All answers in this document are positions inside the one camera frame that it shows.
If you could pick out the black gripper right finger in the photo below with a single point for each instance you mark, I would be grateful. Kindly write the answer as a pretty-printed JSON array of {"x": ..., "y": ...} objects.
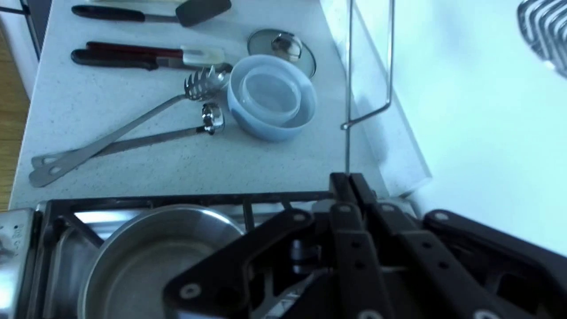
[{"x": 422, "y": 275}]

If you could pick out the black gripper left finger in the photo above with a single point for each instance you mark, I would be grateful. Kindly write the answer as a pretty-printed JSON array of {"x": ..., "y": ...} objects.
[{"x": 360, "y": 282}]

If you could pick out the stainless steel gas stove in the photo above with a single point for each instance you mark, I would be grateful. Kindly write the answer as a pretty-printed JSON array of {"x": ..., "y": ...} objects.
[{"x": 46, "y": 252}]

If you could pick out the light blue bowl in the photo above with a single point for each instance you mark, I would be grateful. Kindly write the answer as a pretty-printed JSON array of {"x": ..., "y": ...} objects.
[{"x": 259, "y": 128}]

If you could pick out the clear plastic container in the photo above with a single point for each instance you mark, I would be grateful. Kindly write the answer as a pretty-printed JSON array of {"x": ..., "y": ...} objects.
[{"x": 269, "y": 94}]

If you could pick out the stainless steel pot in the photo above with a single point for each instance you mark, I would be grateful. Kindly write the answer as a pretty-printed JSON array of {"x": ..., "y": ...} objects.
[{"x": 142, "y": 255}]

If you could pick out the metal scoop utensil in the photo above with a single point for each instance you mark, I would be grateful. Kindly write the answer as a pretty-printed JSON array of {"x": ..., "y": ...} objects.
[{"x": 50, "y": 167}]

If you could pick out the glass pot lid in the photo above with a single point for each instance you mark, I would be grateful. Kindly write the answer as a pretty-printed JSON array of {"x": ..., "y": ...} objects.
[{"x": 282, "y": 44}]

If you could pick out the red black handled utensil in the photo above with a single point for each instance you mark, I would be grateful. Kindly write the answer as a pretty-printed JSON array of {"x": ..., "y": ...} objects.
[{"x": 145, "y": 57}]

